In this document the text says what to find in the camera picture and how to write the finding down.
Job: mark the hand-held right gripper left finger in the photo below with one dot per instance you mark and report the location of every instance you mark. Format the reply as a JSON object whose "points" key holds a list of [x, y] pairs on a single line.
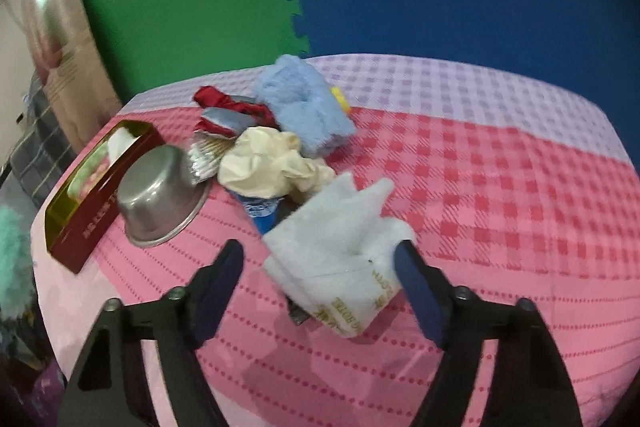
{"points": [[220, 287]]}

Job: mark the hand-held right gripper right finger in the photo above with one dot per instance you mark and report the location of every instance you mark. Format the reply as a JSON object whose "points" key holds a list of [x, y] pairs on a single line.
{"points": [[417, 292]]}

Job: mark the white towel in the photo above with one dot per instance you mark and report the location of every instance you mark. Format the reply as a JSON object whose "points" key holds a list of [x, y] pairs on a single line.
{"points": [[335, 247]]}

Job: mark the small dark object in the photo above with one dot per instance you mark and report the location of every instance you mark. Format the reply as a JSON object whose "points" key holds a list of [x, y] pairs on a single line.
{"points": [[298, 314]]}

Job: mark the blue and white packet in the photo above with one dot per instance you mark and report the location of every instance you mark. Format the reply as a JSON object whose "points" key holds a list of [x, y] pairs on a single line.
{"points": [[260, 208]]}

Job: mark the pink checkered blanket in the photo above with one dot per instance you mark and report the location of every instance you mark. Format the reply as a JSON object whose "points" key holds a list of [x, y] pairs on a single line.
{"points": [[500, 217]]}

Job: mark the stainless steel bowl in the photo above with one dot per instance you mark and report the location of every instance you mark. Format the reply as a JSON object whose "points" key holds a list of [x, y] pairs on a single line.
{"points": [[157, 194]]}

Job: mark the red tissue box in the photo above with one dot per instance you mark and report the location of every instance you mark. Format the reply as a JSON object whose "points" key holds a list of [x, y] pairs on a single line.
{"points": [[92, 202]]}

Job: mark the grey fabric piece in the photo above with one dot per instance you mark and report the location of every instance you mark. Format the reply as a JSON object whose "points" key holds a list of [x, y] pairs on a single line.
{"points": [[232, 121]]}

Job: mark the red shiny wrapper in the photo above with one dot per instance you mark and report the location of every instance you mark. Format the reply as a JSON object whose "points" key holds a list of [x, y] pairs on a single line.
{"points": [[217, 99]]}

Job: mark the light blue fluffy cloth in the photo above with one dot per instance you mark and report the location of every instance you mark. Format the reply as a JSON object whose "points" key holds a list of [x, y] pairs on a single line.
{"points": [[300, 99]]}

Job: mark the yellow toy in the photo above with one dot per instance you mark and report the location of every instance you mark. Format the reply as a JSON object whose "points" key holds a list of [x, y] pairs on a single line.
{"points": [[340, 99]]}

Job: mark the grey quilted cushion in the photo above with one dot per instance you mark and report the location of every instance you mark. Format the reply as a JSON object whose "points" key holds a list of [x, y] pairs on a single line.
{"points": [[42, 147]]}

